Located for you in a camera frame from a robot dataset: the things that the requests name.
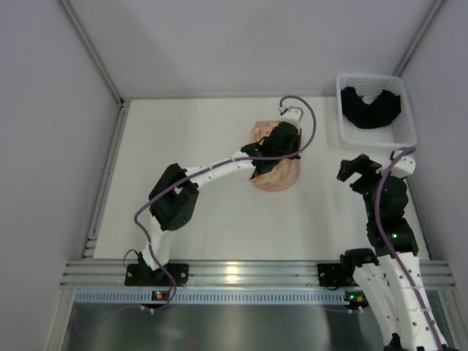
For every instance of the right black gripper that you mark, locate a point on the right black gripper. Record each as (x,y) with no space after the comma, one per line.
(364,175)

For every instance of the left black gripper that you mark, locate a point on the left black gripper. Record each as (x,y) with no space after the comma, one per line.
(264,159)

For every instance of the peach floral mesh laundry bag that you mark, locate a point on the peach floral mesh laundry bag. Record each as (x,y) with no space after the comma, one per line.
(284,174)

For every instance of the black bra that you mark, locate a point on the black bra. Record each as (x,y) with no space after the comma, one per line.
(379,113)

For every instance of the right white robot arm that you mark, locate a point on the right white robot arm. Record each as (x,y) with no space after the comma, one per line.
(388,273)

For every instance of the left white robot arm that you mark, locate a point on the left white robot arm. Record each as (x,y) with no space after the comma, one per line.
(172,201)

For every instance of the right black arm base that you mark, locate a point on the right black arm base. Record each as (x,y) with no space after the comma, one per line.
(333,276)

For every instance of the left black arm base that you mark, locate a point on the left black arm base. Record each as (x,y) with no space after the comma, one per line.
(142,276)

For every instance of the white plastic basket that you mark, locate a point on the white plastic basket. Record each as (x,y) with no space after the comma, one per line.
(401,133)

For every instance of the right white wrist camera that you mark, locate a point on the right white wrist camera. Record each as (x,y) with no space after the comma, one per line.
(402,163)

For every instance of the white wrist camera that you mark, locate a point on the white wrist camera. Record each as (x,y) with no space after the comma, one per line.
(402,163)
(291,115)

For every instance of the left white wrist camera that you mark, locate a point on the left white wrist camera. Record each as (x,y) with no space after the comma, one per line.
(291,115)

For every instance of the aluminium mounting rail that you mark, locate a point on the aluminium mounting rail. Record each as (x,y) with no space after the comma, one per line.
(202,273)

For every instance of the right aluminium frame post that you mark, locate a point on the right aluminium frame post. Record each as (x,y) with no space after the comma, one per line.
(435,9)

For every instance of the aluminium frame post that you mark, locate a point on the aluminium frame post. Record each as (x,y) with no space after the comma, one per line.
(435,9)
(90,49)

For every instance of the white slotted cable duct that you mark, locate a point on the white slotted cable duct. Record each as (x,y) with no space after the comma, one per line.
(219,297)

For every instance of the left aluminium frame post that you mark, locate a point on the left aluminium frame post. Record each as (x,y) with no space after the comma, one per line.
(90,49)

